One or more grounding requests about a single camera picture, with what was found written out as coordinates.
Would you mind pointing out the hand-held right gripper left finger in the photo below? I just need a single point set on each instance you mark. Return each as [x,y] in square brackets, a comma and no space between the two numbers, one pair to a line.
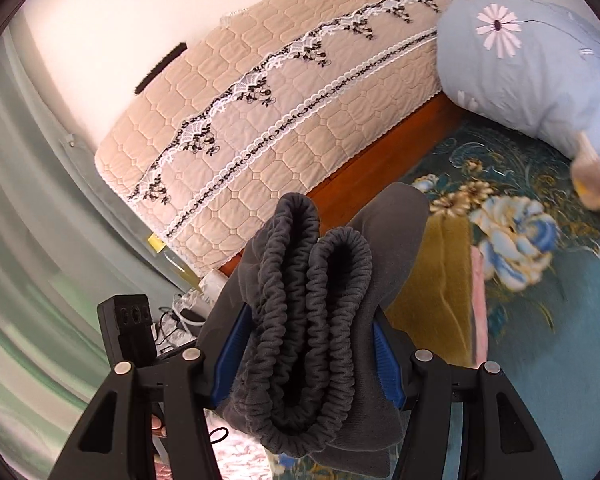
[230,350]

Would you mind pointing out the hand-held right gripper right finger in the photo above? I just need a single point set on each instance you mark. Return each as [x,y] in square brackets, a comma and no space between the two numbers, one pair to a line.
[390,370]

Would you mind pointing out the dark grey fleece pants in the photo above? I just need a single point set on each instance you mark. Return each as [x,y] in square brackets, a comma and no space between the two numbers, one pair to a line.
[300,310]

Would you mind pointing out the person's left hand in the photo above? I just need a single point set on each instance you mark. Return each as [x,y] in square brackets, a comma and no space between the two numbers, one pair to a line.
[158,424]

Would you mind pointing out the yellow capped bottle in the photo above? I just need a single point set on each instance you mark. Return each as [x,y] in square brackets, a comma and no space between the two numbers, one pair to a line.
[180,270]

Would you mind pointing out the pink floral cloth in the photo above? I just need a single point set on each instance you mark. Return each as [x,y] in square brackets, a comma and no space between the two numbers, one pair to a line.
[240,455]

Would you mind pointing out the pale green curtain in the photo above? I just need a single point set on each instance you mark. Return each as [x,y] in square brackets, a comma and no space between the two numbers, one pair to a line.
[30,260]

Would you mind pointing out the teal floral blanket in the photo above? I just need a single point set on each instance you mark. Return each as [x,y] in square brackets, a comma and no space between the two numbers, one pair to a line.
[555,335]

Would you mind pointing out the beige quilted headboard cover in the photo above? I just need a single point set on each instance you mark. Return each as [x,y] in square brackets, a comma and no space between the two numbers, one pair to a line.
[280,110]

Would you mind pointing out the black strip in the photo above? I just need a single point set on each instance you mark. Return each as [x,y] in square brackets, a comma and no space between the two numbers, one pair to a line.
[160,67]

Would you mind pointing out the beige yellow towel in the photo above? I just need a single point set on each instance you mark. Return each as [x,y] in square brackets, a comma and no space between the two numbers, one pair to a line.
[592,175]

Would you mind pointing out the light blue floral quilt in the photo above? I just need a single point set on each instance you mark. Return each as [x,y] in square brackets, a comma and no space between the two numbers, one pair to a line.
[530,75]

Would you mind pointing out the wooden bed frame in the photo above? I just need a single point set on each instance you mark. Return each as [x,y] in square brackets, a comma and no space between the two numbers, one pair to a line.
[380,160]

